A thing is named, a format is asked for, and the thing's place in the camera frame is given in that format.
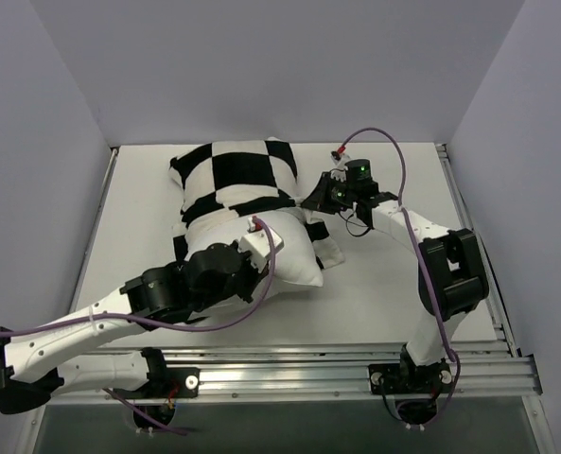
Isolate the white pillow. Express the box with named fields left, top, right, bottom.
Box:
left=186, top=210, right=324, bottom=297

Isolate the black white checkered pillowcase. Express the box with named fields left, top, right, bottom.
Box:
left=168, top=138, right=344, bottom=270

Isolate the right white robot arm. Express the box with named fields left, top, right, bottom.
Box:
left=302, top=159, right=489, bottom=391

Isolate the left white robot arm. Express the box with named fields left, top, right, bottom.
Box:
left=0, top=235, right=283, bottom=414

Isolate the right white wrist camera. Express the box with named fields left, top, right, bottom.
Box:
left=330, top=147, right=352, bottom=183

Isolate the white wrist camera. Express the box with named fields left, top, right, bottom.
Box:
left=237, top=217, right=285, bottom=271
left=330, top=147, right=352, bottom=183

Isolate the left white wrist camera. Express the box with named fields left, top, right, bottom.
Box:
left=237, top=217, right=285, bottom=271

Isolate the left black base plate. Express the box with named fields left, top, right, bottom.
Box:
left=153, top=367, right=201, bottom=401

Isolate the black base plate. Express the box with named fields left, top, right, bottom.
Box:
left=367, top=362, right=453, bottom=395
left=153, top=367, right=201, bottom=401

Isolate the left aluminium side rail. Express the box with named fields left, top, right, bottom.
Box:
left=69, top=147, right=119, bottom=309

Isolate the aluminium side rail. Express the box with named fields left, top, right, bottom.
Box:
left=434, top=141, right=517, bottom=356
left=69, top=147, right=119, bottom=309

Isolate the right aluminium side rail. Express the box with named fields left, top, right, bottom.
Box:
left=434, top=141, right=517, bottom=356

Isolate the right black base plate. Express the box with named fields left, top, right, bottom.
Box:
left=367, top=362, right=453, bottom=395

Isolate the aluminium front frame rail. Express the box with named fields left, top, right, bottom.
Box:
left=26, top=344, right=544, bottom=406

